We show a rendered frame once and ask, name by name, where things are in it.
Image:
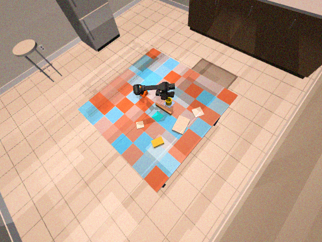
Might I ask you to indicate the yellow cup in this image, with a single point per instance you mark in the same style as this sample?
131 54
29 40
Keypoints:
168 101

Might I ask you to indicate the yellow flat block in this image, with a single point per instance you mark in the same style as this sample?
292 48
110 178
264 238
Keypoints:
157 142

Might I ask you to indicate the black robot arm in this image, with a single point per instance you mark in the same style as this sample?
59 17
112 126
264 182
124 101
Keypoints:
164 86

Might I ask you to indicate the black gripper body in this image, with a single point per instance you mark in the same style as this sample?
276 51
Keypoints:
171 94

